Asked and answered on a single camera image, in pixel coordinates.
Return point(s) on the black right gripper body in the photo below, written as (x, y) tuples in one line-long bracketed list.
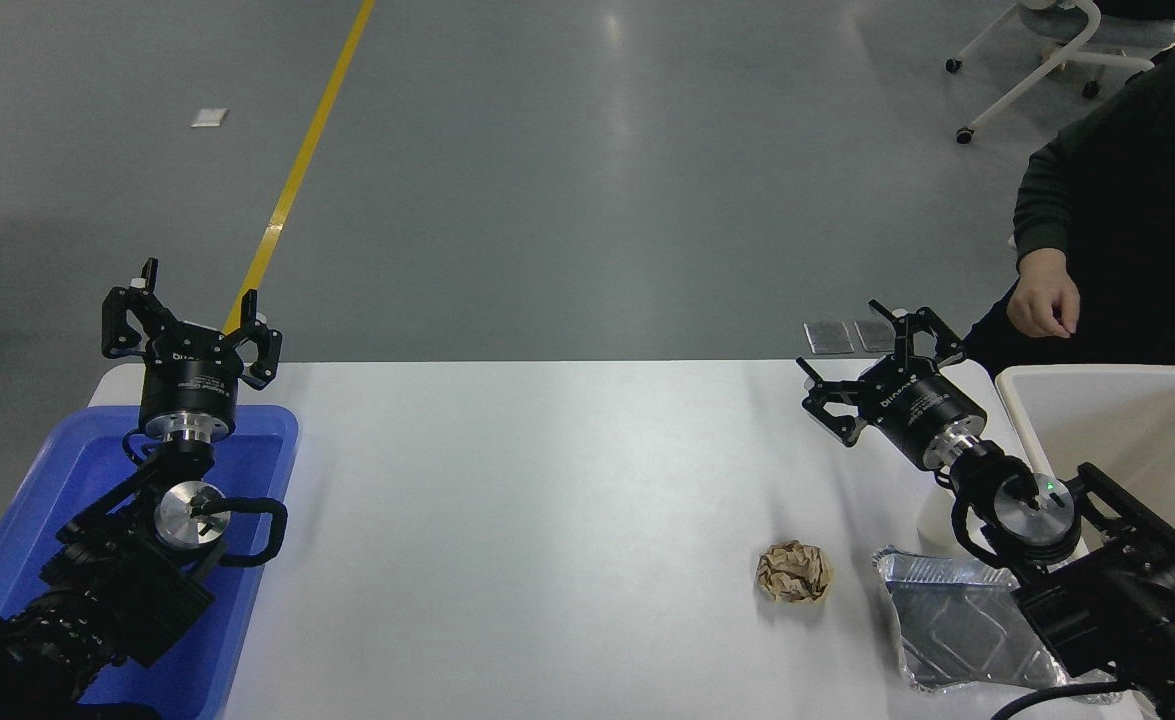
[(922, 410)]

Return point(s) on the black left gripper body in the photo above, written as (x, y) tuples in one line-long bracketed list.
[(190, 385)]

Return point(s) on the white paper cup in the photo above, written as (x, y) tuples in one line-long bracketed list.
[(932, 525)]

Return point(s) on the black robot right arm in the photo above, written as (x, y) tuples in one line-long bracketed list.
[(1117, 600)]

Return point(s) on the person's hand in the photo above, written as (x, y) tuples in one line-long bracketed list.
[(1042, 295)]

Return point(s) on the grey metal floor plate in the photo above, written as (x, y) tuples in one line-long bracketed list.
[(828, 338), (872, 338)]

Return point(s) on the blue plastic tray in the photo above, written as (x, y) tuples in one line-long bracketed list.
[(77, 470)]

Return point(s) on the crumpled tan paper ball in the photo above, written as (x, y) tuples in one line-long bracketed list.
[(795, 572)]

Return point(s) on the large pale plastic bin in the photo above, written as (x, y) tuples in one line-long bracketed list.
[(1127, 430)]

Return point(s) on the silver foil tray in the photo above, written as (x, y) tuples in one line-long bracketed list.
[(947, 620)]

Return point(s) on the white paper scrap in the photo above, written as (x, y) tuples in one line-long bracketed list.
[(209, 117)]

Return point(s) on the person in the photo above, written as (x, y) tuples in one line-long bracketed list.
[(1147, 180)]

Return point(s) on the white office chair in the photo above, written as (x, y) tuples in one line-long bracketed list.
[(1047, 62)]

